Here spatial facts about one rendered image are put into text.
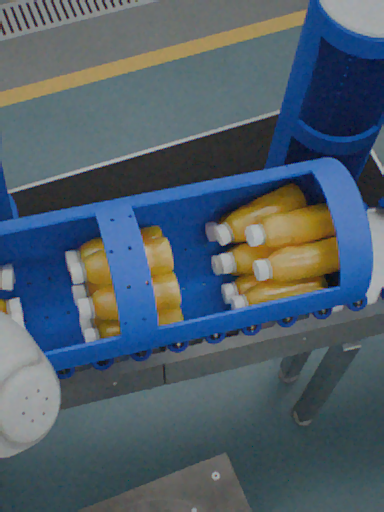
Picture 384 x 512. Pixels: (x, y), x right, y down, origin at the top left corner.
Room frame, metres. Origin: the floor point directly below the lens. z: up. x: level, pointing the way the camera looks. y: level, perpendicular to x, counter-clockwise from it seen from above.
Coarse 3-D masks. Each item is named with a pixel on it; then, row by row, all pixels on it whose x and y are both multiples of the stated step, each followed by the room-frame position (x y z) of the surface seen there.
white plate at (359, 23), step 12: (324, 0) 1.51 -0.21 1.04; (336, 0) 1.51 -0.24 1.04; (348, 0) 1.52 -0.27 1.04; (360, 0) 1.53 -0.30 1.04; (372, 0) 1.53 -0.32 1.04; (336, 12) 1.48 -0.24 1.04; (348, 12) 1.48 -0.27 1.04; (360, 12) 1.49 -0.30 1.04; (372, 12) 1.49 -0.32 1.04; (348, 24) 1.45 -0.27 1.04; (360, 24) 1.45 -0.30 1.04; (372, 24) 1.46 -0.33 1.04; (372, 36) 1.43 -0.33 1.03
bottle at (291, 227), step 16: (304, 208) 0.88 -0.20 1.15; (320, 208) 0.89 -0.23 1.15; (256, 224) 0.84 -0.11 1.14; (272, 224) 0.83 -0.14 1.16; (288, 224) 0.83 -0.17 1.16; (304, 224) 0.84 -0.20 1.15; (320, 224) 0.85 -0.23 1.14; (272, 240) 0.81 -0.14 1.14; (288, 240) 0.81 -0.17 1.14; (304, 240) 0.83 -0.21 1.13
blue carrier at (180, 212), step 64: (192, 192) 0.84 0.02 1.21; (256, 192) 0.95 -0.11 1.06; (320, 192) 0.97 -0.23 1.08; (0, 256) 0.74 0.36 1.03; (64, 256) 0.77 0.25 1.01; (128, 256) 0.68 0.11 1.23; (192, 256) 0.84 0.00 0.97; (64, 320) 0.66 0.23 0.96; (128, 320) 0.59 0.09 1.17; (192, 320) 0.63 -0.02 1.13; (256, 320) 0.67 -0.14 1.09
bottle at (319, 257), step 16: (320, 240) 0.83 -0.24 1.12; (336, 240) 0.83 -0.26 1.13; (272, 256) 0.78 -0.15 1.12; (288, 256) 0.78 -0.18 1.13; (304, 256) 0.79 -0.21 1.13; (320, 256) 0.79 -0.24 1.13; (336, 256) 0.80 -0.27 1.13; (272, 272) 0.76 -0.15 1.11; (288, 272) 0.76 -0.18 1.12; (304, 272) 0.76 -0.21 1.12; (320, 272) 0.77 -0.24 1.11
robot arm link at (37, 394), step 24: (0, 312) 0.31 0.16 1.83; (0, 336) 0.27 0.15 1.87; (24, 336) 0.28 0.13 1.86; (0, 360) 0.24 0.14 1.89; (24, 360) 0.25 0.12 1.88; (48, 360) 0.27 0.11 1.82; (0, 384) 0.22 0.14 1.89; (24, 384) 0.23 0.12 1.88; (48, 384) 0.23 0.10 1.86; (0, 408) 0.20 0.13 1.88; (24, 408) 0.21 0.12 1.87; (48, 408) 0.22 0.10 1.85; (0, 432) 0.19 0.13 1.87; (24, 432) 0.19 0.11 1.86; (0, 456) 0.18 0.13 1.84
